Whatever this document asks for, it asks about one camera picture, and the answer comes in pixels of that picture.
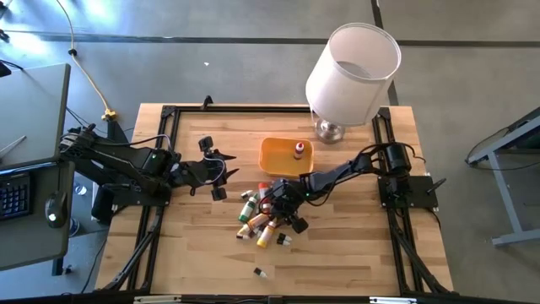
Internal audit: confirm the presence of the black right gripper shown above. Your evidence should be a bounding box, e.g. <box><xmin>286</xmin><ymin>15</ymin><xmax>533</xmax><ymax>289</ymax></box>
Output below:
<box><xmin>269</xmin><ymin>179</ymin><xmax>310</xmax><ymax>235</ymax></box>

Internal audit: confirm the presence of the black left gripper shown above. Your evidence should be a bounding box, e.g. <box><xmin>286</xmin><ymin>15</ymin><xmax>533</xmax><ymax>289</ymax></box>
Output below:
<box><xmin>170</xmin><ymin>135</ymin><xmax>240</xmax><ymax>203</ymax></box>

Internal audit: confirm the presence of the large orange food coloring bottle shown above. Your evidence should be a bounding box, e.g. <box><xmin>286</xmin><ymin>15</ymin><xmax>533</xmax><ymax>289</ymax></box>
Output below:
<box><xmin>246</xmin><ymin>212</ymin><xmax>271</xmax><ymax>231</ymax></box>

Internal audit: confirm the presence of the large yellow food coloring bottle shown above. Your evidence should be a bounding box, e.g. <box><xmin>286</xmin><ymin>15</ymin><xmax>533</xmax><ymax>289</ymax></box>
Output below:
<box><xmin>256</xmin><ymin>219</ymin><xmax>279</xmax><ymax>250</ymax></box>

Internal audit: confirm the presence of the large green food coloring bottle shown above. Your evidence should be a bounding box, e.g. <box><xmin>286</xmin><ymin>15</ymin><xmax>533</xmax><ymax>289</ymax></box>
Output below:
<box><xmin>237</xmin><ymin>193</ymin><xmax>260</xmax><ymax>225</ymax></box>

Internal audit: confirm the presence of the small dark food coloring bottle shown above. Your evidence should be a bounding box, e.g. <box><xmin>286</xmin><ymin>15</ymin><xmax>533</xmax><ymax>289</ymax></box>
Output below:
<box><xmin>235</xmin><ymin>223</ymin><xmax>254</xmax><ymax>242</ymax></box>

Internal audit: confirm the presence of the yellow plastic bin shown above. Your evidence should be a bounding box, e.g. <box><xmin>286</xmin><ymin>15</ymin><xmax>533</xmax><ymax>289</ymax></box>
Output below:
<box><xmin>257</xmin><ymin>137</ymin><xmax>316</xmax><ymax>180</ymax></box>

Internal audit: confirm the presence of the black computer mouse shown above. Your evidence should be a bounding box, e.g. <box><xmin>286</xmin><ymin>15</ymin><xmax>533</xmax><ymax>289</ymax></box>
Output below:
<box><xmin>44</xmin><ymin>190</ymin><xmax>68</xmax><ymax>229</ymax></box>

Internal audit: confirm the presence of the grey office desk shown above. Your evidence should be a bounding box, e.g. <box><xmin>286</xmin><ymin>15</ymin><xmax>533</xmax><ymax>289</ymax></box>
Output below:
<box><xmin>0</xmin><ymin>62</ymin><xmax>76</xmax><ymax>271</ymax></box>

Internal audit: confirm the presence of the black keyboard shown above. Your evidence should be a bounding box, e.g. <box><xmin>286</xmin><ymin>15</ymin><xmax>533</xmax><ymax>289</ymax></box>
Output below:
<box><xmin>0</xmin><ymin>171</ymin><xmax>33</xmax><ymax>221</ymax></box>

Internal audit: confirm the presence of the grey metal desk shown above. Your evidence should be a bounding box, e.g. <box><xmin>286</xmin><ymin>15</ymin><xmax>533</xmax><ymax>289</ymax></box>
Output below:
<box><xmin>465</xmin><ymin>105</ymin><xmax>540</xmax><ymax>248</ymax></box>

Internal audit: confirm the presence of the black aluminium table frame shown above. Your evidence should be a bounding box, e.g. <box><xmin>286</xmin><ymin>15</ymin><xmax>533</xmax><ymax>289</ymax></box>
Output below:
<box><xmin>94</xmin><ymin>95</ymin><xmax>455</xmax><ymax>304</ymax></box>

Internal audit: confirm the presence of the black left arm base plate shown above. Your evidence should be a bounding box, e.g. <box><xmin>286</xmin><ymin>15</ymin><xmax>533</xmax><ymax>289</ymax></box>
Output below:
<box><xmin>90</xmin><ymin>181</ymin><xmax>172</xmax><ymax>209</ymax></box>

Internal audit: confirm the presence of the yellow extension cable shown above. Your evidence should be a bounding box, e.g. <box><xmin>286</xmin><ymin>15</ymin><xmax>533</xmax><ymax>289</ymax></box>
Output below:
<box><xmin>54</xmin><ymin>0</ymin><xmax>119</xmax><ymax>123</ymax></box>

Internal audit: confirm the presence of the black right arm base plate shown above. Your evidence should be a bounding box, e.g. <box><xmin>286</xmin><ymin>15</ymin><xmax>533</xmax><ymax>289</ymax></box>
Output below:
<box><xmin>376</xmin><ymin>174</ymin><xmax>447</xmax><ymax>211</ymax></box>

